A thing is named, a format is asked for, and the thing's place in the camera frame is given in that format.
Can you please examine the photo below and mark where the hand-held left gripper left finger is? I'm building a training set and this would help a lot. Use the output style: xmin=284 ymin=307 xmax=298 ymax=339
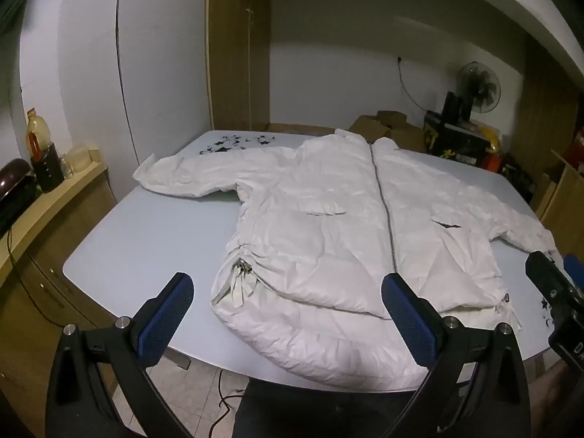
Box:
xmin=45 ymin=272 xmax=195 ymax=438

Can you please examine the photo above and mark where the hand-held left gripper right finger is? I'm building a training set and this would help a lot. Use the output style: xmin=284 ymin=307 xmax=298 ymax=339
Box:
xmin=381 ymin=273 xmax=532 ymax=438

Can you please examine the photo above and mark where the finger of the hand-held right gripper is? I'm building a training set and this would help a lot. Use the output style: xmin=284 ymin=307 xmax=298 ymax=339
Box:
xmin=526 ymin=251 xmax=584 ymax=320
xmin=564 ymin=254 xmax=584 ymax=284

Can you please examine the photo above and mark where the white zip jacket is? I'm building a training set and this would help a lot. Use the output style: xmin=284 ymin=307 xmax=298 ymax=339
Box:
xmin=132 ymin=128 xmax=560 ymax=392

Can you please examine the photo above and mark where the low wooden shelf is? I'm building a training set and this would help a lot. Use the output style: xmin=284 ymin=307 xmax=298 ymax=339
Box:
xmin=536 ymin=148 xmax=584 ymax=256

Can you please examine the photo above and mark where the wooden side cabinet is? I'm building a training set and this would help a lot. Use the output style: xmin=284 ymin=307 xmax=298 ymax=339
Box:
xmin=0 ymin=155 xmax=117 ymax=438

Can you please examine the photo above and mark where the wooden corner cabinet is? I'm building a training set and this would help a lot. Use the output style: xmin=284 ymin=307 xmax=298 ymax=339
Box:
xmin=515 ymin=41 xmax=584 ymax=178

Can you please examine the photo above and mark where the black and yellow case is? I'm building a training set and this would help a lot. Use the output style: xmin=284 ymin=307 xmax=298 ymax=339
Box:
xmin=423 ymin=110 xmax=496 ymax=161

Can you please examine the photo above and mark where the clear plastic container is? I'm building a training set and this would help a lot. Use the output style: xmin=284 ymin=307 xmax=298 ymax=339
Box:
xmin=68 ymin=145 xmax=92 ymax=172

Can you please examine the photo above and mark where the open cardboard box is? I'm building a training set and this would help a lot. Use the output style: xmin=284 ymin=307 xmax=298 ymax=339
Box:
xmin=349 ymin=115 xmax=394 ymax=141
xmin=377 ymin=110 xmax=428 ymax=152

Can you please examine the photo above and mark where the black upright box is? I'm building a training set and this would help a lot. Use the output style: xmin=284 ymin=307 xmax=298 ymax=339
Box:
xmin=442 ymin=91 xmax=475 ymax=122

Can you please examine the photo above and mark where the black standing fan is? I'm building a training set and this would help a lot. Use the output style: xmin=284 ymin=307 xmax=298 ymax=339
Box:
xmin=456 ymin=61 xmax=502 ymax=119

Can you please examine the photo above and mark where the dark round cooker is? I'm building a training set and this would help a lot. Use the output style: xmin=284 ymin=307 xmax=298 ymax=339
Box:
xmin=0 ymin=158 xmax=36 ymax=233

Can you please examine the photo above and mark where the flat cardboard box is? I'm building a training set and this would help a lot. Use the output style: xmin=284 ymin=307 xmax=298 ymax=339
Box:
xmin=267 ymin=122 xmax=338 ymax=137

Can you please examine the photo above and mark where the yellow oil bottle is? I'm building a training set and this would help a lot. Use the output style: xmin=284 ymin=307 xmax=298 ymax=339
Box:
xmin=25 ymin=108 xmax=51 ymax=158

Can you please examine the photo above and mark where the tall wooden wardrobe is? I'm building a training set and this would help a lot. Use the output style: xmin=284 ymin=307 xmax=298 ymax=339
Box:
xmin=206 ymin=0 xmax=273 ymax=132

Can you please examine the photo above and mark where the black floor cable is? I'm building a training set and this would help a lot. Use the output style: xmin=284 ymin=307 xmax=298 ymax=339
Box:
xmin=212 ymin=369 xmax=247 ymax=434

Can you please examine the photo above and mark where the black appliance cable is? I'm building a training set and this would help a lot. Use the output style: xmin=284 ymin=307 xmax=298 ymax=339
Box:
xmin=5 ymin=230 xmax=65 ymax=324

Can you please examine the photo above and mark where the black wall cable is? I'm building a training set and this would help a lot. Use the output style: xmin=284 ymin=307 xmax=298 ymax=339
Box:
xmin=396 ymin=56 xmax=432 ymax=111

